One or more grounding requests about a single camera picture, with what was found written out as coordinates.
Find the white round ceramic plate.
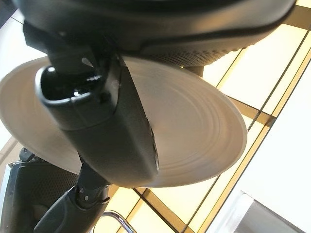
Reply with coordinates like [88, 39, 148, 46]
[0, 57, 248, 189]

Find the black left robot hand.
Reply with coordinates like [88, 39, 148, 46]
[4, 147, 120, 233]

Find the chrome metal tube bar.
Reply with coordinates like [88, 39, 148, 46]
[101, 210, 137, 233]

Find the gold-framed backlit panel wall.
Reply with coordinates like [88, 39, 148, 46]
[93, 20, 311, 233]

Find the white box-shaped appliance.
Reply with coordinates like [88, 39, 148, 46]
[227, 190, 311, 233]

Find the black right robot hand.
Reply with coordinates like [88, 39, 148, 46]
[12, 0, 296, 189]

